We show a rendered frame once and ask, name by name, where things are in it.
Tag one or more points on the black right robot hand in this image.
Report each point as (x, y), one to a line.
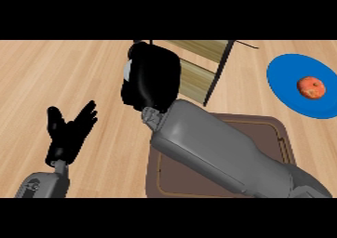
(152, 77)

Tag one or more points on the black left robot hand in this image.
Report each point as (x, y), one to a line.
(67, 136)

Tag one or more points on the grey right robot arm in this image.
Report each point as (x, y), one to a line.
(225, 152)

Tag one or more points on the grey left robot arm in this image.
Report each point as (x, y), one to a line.
(45, 182)

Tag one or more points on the brown tray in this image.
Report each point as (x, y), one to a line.
(266, 136)

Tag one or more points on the blue plate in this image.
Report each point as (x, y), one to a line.
(303, 85)

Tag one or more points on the red-orange round fruit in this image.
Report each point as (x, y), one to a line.
(312, 87)

